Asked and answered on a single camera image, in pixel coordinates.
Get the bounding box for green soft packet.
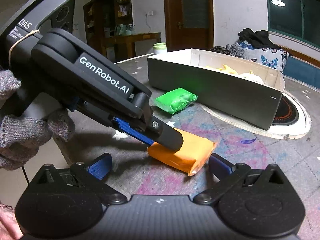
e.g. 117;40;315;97
155;88;198;115

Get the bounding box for orange soft packet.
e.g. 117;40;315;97
148;128;218;177

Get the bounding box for grey gloved left hand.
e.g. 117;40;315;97
0;69;75;170

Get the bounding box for pink gloved right hand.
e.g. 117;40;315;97
0;203;23;240

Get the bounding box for grey star tablecloth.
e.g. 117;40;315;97
52;52;320;240

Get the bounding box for wooden side table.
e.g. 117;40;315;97
101;33;161;59

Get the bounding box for grey cardboard box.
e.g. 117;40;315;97
147;48;285;130

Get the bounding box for white jar green lid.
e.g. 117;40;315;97
153;42;167;55

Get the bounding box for wooden shelf cabinet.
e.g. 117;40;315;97
83;0;131;56

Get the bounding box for round induction cooker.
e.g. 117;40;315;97
201;92;312;140

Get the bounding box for orange duck toy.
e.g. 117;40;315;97
206;64;239;76

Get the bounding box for striped grey clothes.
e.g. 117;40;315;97
209;44;245;59

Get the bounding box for butterfly print cushion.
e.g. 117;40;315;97
236;41;290;73

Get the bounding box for blue sofa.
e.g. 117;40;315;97
283;56;320;88

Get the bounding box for brown wooden door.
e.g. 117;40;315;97
164;0;214;51

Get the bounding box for black clothes pile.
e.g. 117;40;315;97
238;28;280;49

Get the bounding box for dark window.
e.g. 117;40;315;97
267;0;319;48

